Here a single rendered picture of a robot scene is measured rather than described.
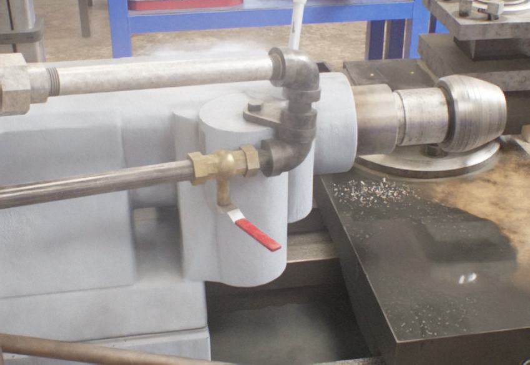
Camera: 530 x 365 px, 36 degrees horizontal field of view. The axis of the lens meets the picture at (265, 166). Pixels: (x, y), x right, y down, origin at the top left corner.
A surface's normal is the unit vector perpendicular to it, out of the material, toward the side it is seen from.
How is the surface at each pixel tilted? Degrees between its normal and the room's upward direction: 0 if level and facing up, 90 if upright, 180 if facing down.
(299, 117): 82
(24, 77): 56
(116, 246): 69
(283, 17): 90
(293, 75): 99
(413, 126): 82
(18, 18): 90
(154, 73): 63
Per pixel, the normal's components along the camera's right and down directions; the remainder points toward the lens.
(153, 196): 0.15, 0.80
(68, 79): 0.47, -0.04
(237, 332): 0.06, -0.85
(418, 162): -0.06, -0.19
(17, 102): 0.44, 0.58
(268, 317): -0.19, -0.80
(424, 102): 0.10, -0.43
